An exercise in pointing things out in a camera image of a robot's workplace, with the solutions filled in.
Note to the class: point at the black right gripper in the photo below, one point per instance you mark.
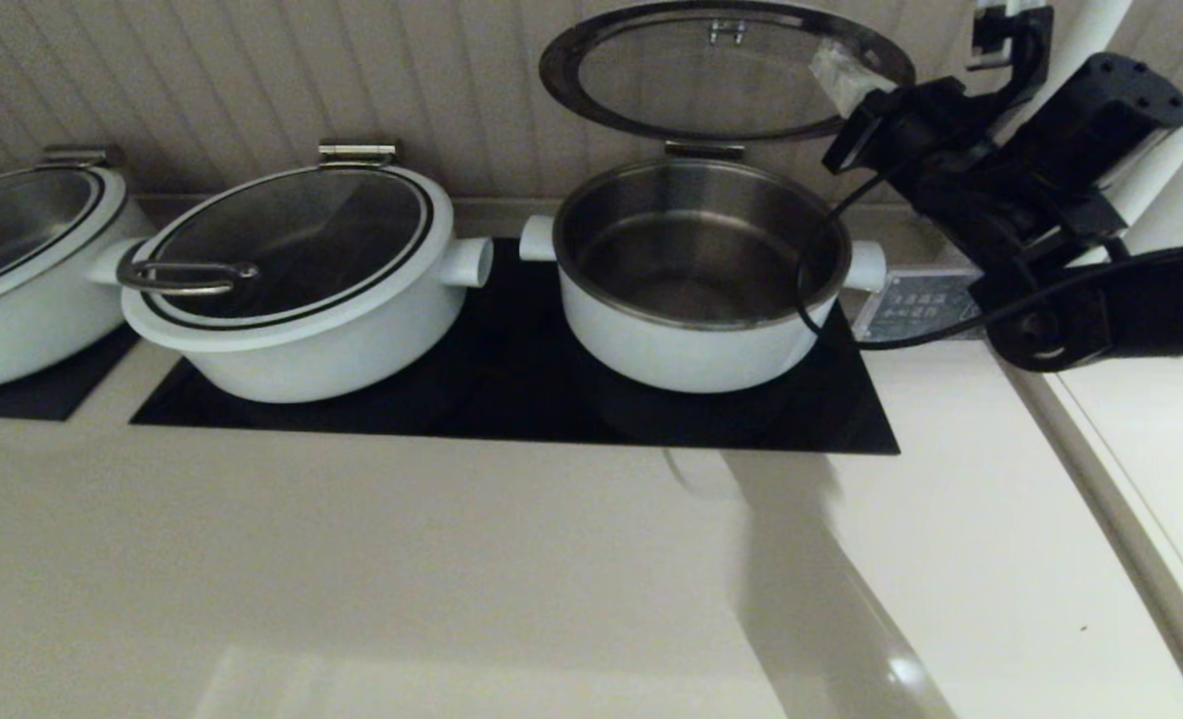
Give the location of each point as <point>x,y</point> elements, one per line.
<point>900,130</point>

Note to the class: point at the glass pot lid white rim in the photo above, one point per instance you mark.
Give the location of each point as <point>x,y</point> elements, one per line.
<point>571,90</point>
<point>292,240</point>
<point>2,220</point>

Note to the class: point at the white pot steel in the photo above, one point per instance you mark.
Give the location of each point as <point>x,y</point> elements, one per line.
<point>22,340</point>
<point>331,359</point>
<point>691,359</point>

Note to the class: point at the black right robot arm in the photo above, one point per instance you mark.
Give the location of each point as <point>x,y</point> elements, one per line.
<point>1150,310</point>

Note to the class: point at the small acrylic sign card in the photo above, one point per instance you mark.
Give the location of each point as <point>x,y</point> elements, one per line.
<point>910,308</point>

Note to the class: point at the white toaster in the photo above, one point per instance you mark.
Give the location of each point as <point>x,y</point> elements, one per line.
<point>1180,205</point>

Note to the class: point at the large black glass hob panel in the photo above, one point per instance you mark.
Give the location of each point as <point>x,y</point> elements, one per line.
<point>511,399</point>

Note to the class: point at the small black glass hob panel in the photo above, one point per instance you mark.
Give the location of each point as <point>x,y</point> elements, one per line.
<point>42,394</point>

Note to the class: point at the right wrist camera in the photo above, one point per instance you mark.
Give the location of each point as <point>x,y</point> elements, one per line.
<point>1010,35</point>

